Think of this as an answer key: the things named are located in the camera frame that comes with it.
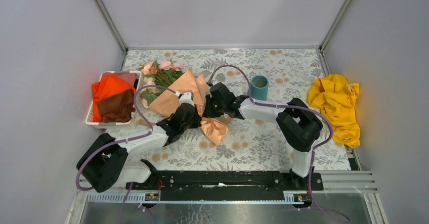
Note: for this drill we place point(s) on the yellow crumpled cloth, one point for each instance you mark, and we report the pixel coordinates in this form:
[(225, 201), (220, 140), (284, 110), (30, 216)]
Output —
[(336, 98)]

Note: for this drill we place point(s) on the brown cloth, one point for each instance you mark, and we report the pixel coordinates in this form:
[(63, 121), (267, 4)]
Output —
[(117, 108)]

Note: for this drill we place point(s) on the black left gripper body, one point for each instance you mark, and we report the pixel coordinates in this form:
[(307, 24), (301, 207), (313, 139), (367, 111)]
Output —
[(193, 124)]

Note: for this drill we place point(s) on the orange cloth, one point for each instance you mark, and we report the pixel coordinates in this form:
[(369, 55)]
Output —
[(106, 87)]

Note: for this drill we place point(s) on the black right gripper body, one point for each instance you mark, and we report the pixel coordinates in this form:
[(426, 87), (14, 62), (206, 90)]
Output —
[(215, 109)]

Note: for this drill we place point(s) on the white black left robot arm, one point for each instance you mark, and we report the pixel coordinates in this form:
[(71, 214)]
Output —
[(109, 160)]

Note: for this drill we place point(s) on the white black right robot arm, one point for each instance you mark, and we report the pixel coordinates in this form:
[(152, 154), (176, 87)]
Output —
[(300, 127)]

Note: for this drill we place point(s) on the floral patterned table mat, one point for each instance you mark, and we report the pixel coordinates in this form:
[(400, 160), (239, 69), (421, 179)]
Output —
[(249, 144)]

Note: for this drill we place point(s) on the teal cylindrical vase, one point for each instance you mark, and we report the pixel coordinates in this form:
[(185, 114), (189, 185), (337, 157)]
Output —
[(259, 85)]

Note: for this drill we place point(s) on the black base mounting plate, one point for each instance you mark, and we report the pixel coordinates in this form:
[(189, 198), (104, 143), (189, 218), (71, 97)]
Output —
[(227, 185)]

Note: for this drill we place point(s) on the pink cloth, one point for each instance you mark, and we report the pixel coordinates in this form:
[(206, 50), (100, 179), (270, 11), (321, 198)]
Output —
[(129, 77)]

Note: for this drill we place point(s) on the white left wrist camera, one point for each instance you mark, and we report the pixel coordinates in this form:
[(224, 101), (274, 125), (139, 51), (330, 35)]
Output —
[(185, 98)]

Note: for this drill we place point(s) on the brown paper ribbon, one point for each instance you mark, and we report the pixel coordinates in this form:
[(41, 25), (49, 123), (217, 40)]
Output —
[(225, 119)]

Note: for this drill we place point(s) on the aluminium frame rail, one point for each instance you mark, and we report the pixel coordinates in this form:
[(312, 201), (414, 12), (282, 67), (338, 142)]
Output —
[(111, 25)]

